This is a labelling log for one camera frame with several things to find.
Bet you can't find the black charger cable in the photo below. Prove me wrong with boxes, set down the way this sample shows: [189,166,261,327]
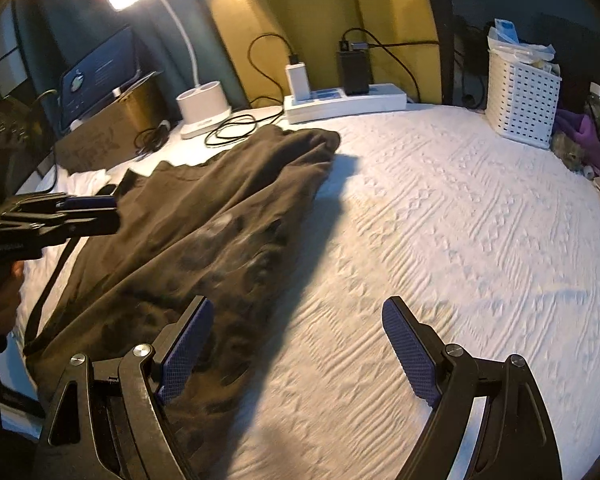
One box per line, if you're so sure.
[341,27,441,103]
[205,33,301,149]

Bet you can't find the purple cloth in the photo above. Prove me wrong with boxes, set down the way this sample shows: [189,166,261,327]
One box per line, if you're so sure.
[555,110,600,178]

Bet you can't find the green mossy lump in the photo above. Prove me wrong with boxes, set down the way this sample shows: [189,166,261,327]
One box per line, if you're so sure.
[552,132,586,171]

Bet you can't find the grey curtain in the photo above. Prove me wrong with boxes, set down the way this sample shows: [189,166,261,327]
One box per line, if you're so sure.
[12,0,241,126]

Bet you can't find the cardboard box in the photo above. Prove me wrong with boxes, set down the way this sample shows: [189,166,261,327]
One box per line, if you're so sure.
[54,71,170,173]

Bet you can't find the yellow green curtain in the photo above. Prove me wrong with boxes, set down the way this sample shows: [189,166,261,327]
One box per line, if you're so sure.
[207,0,441,111]

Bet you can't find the dark blue tablet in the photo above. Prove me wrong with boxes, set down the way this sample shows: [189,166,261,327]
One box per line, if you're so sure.
[59,25,141,131]

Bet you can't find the white desk lamp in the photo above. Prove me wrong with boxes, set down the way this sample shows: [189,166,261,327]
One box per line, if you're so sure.
[107,0,233,141]

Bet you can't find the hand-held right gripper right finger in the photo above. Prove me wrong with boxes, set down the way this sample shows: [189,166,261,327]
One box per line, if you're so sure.
[381,296,563,480]

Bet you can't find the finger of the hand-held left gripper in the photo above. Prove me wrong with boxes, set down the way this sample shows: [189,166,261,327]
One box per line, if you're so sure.
[15,193,119,212]
[0,207,122,242]

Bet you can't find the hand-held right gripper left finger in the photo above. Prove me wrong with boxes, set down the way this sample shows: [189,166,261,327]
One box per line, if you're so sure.
[39,295,215,480]

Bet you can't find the white plastic wrappers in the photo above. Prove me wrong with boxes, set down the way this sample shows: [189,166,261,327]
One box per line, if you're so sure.
[487,35,563,73]

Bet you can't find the person's left hand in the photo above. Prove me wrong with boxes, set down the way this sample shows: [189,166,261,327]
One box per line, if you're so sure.
[0,260,26,333]

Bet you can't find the coiled black cable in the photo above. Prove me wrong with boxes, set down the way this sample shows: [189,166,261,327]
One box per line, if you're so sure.
[135,122,171,153]

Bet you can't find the brown t-shirt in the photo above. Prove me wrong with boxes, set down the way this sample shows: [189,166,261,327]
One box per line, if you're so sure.
[22,127,342,480]

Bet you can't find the white power strip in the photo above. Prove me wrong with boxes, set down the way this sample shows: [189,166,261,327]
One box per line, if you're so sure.
[284,83,407,125]

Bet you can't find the white charger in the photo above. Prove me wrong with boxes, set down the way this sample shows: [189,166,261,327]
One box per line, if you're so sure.
[286,62,312,101]

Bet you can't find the black post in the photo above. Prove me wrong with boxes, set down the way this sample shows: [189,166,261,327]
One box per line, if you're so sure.
[415,0,456,106]

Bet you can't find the black charger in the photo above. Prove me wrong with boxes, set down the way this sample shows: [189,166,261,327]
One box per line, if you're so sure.
[336,50,370,96]

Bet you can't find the white plastic basket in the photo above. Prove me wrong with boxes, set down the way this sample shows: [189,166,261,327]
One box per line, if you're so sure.
[486,35,563,150]

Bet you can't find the white garment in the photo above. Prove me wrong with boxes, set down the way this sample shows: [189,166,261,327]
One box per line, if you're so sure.
[32,169,111,196]

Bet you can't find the white textured bed cover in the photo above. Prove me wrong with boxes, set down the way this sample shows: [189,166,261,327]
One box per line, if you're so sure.
[0,105,600,480]

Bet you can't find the blue white packet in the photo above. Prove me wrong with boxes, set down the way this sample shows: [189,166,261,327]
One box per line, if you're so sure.
[492,19,521,46]

